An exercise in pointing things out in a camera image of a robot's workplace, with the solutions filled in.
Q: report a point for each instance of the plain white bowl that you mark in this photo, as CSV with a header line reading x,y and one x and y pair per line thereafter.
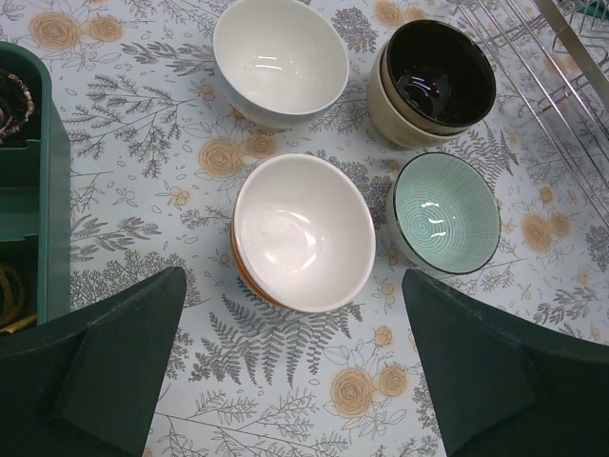
x,y
279,63

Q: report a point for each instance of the pale green checked bowl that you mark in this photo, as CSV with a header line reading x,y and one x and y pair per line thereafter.
x,y
442,215

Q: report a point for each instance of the beige bowl green leaf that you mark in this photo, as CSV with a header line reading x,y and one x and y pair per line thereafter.
x,y
389,123

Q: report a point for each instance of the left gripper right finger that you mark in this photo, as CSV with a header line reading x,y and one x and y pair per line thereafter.
x,y
501,385

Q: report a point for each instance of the orange rubber bands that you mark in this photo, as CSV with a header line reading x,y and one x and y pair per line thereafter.
x,y
16,297

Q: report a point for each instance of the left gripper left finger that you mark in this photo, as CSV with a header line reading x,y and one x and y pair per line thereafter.
x,y
87,383

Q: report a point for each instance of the metal wire dish rack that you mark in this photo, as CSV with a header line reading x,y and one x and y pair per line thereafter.
x,y
553,88

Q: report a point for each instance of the orange plastic bowl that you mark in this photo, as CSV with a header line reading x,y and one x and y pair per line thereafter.
x,y
302,234

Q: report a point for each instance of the floral tablecloth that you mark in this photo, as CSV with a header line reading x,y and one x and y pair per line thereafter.
x,y
157,158

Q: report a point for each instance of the green compartment tray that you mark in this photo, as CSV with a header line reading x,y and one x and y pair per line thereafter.
x,y
35,154

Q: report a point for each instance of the beige gold dotted bowl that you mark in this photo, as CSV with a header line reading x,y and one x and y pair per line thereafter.
x,y
437,78

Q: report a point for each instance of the green folded cloth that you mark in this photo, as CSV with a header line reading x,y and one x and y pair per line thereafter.
x,y
597,10

